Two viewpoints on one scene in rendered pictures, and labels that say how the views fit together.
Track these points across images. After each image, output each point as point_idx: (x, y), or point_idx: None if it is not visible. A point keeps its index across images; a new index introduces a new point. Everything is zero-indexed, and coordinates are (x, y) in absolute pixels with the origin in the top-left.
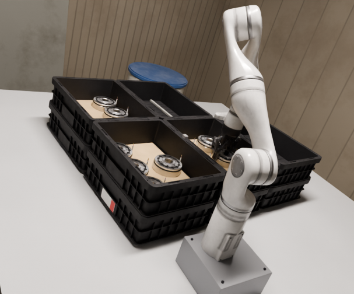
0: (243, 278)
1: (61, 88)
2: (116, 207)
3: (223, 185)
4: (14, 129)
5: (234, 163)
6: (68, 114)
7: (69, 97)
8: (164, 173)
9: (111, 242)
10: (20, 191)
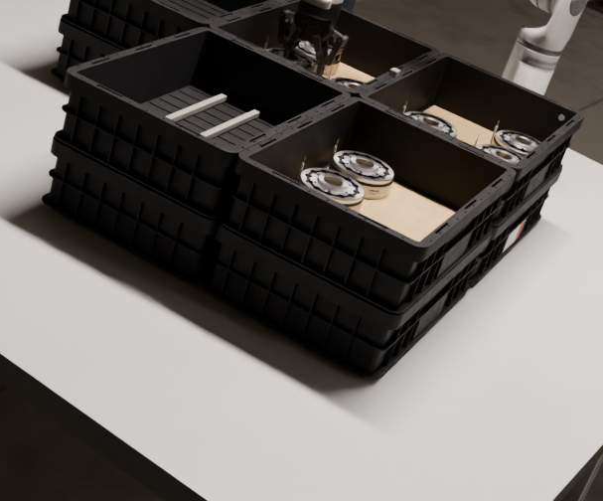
0: None
1: (456, 226)
2: (527, 219)
3: (552, 41)
4: (463, 426)
5: (576, 2)
6: (458, 247)
7: (477, 207)
8: None
9: (559, 241)
10: None
